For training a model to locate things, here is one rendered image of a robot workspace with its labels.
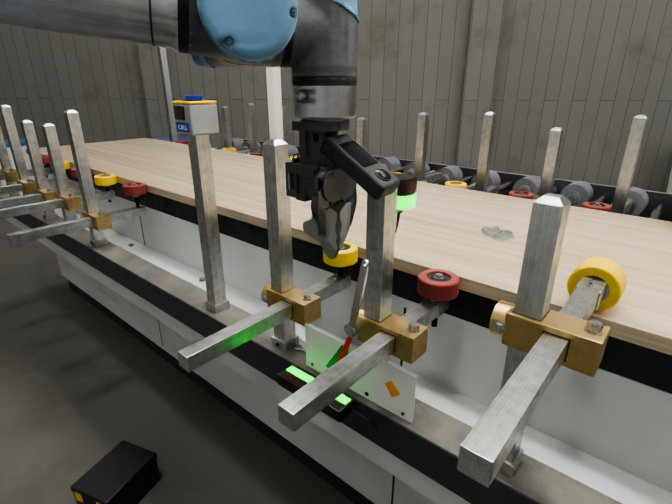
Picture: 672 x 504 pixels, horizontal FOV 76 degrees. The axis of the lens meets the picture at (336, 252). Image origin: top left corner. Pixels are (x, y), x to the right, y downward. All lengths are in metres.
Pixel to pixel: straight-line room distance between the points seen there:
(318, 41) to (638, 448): 0.83
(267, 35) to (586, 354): 0.51
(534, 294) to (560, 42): 4.71
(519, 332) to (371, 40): 4.46
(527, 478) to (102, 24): 0.78
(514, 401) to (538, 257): 0.19
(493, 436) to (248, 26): 0.43
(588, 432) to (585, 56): 4.65
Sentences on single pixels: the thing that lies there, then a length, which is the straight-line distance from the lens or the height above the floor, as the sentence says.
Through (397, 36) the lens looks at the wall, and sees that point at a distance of 4.92.
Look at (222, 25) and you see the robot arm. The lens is 0.43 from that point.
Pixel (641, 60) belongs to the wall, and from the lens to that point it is 5.56.
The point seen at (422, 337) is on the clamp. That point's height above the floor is 0.86.
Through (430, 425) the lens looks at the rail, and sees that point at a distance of 0.82.
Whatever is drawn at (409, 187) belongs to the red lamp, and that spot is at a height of 1.10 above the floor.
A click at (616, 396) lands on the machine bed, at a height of 0.76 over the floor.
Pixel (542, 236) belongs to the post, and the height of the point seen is 1.08.
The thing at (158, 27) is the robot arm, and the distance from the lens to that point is 0.46.
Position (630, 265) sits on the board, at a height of 0.90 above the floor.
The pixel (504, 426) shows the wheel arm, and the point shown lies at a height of 0.96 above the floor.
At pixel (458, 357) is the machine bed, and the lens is 0.98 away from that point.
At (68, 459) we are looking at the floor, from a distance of 1.96.
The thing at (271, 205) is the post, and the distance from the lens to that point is 0.86.
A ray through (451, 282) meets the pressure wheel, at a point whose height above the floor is 0.91.
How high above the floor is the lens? 1.26
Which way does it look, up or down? 22 degrees down
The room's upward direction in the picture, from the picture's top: straight up
